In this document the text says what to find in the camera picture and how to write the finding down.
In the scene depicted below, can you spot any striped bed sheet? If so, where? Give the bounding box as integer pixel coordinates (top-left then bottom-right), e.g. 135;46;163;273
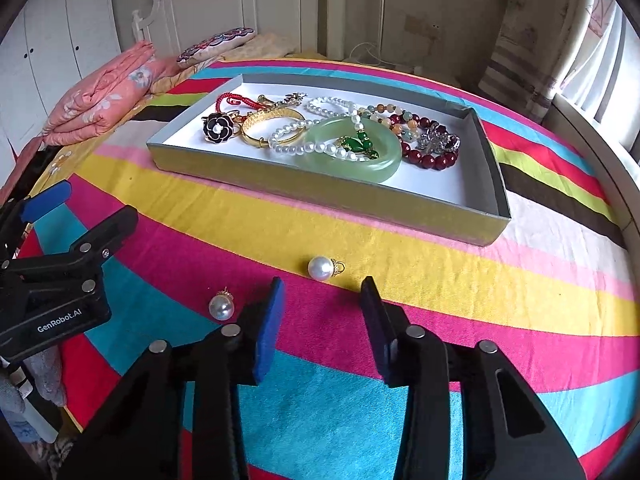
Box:
25;57;633;480

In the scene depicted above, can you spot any pearl necklace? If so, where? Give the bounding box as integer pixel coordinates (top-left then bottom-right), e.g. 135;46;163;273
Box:
268;96;381;163

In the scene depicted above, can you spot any multicolour bead bracelet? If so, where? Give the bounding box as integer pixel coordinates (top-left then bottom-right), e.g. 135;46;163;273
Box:
367;102;421;141

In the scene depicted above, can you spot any pink folded quilt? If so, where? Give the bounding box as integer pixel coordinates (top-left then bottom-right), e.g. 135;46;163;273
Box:
40;40;196;147

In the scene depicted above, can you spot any embroidered pillow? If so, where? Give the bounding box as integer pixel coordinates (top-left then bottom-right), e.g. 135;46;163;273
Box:
176;27;257;68

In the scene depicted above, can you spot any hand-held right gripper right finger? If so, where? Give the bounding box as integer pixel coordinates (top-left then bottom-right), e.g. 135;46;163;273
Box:
361;276;586;480

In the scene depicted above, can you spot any red bead bracelet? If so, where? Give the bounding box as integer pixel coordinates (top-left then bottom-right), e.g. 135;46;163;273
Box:
389;114;460;171

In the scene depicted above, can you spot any pearl earring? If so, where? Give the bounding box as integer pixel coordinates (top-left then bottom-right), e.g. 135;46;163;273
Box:
307;255;347;282
208;287;237;321

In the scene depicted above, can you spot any patterned curtain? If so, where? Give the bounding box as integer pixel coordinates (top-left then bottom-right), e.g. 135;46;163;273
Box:
475;0;636;121

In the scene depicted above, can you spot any white lamp pole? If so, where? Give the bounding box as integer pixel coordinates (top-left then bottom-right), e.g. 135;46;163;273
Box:
377;0;388;63

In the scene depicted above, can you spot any red string bracelet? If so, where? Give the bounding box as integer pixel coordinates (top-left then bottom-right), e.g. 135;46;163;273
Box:
215;91;281;116

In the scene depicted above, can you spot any yellow floral pillow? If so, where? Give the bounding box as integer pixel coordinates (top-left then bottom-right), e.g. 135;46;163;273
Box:
150;32;296;93

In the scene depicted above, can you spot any grey cardboard box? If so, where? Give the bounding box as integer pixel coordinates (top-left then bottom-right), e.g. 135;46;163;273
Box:
146;74;512;247

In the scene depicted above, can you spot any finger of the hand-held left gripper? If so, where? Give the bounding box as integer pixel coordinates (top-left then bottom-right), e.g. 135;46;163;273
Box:
0;180;74;262
10;205;140;291

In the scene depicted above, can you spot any black flower ring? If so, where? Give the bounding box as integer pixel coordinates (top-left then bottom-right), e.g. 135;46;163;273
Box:
201;110;246;146

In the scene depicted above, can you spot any white headboard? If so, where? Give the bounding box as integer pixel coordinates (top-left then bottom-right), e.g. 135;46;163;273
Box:
131;0;346;61

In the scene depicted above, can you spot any white wardrobe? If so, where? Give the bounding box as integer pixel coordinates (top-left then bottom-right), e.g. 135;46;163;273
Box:
0;0;123;171

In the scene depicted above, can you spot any green jade bangle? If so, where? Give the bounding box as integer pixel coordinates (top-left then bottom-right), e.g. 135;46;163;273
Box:
298;116;403;184

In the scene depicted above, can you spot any white cable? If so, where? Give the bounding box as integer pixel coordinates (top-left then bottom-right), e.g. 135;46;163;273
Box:
347;40;382;64

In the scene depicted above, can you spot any gold bangle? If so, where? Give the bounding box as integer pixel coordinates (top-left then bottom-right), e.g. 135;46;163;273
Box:
241;107;307;150

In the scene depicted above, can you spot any silver brooch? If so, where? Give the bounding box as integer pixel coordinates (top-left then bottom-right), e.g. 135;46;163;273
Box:
417;122;461;153

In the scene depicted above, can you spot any wall socket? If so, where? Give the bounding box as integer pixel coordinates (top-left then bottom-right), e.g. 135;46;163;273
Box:
404;14;443;41

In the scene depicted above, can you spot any person's left hand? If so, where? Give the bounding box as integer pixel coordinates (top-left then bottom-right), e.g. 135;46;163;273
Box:
22;347;67;409

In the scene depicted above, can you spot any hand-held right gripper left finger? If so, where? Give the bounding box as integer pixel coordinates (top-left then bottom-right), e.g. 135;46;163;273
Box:
57;276;286;480

